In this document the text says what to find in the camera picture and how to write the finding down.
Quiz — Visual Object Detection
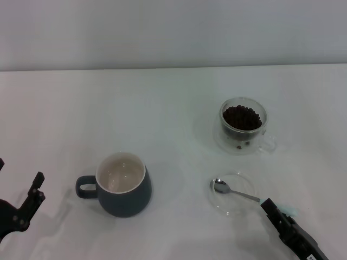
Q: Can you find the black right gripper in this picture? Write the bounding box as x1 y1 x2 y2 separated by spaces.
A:
260 197 330 260

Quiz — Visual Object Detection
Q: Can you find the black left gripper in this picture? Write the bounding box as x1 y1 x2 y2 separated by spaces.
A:
0 159 46 242

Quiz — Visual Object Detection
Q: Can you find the round clear glass saucer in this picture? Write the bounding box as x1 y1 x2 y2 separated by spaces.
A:
208 171 263 218

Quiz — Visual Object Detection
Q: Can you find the metal spoon with blue handle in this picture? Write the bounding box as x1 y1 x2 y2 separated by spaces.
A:
209 178 300 217

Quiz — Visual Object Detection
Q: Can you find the dark grey ceramic mug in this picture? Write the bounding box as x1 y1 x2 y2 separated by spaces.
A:
75 151 152 218

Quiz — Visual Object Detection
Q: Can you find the double-walled glass cup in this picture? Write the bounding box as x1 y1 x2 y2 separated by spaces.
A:
213 96 279 156

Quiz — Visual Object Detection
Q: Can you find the coffee beans pile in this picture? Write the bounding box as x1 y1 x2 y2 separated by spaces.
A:
222 105 262 131

